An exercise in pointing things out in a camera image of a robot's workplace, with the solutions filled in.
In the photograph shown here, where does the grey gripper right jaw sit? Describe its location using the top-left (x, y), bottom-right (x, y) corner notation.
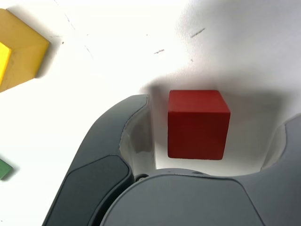
top-left (100, 114), bottom-right (301, 226)

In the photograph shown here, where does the green cube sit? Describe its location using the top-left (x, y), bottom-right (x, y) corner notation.
top-left (0, 158), bottom-right (14, 181)

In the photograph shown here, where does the yellow cube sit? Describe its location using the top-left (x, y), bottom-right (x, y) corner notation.
top-left (0, 8), bottom-right (51, 93)

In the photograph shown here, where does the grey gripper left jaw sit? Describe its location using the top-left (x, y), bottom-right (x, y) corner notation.
top-left (41, 94), bottom-right (158, 226)

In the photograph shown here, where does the red cube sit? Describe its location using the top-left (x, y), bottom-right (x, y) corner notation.
top-left (167, 89), bottom-right (231, 161)

